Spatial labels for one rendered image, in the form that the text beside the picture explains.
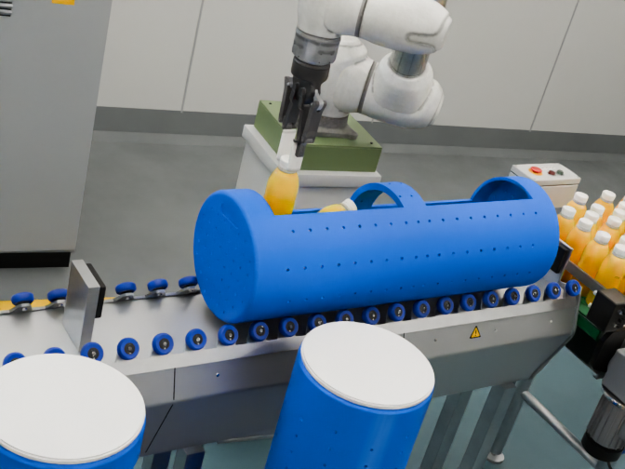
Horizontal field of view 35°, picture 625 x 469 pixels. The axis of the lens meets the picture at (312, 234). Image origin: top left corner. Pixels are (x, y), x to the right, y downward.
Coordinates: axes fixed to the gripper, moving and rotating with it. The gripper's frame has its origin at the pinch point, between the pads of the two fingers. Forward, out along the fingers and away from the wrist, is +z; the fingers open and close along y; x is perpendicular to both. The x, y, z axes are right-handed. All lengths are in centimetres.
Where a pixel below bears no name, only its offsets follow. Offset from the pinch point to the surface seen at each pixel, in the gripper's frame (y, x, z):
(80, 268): -1.2, -41.9, 25.0
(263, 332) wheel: 11.5, -4.2, 37.6
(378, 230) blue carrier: 10.2, 20.4, 15.0
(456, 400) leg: -5, 82, 89
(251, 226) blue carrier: 7.9, -10.7, 12.7
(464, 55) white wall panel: -256, 280, 80
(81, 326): 5, -43, 34
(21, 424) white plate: 35, -64, 29
